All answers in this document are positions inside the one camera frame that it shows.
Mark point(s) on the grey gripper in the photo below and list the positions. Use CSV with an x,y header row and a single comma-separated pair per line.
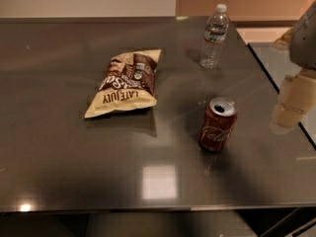
x,y
304,44

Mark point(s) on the clear plastic water bottle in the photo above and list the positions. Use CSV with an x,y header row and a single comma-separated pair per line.
x,y
214,37

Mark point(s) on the grey side table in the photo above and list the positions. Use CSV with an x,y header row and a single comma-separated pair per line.
x,y
280,71

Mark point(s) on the red cola can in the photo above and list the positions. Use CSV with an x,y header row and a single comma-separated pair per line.
x,y
218,121

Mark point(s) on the cream brown chip bag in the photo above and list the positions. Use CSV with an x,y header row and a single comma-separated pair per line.
x,y
129,84

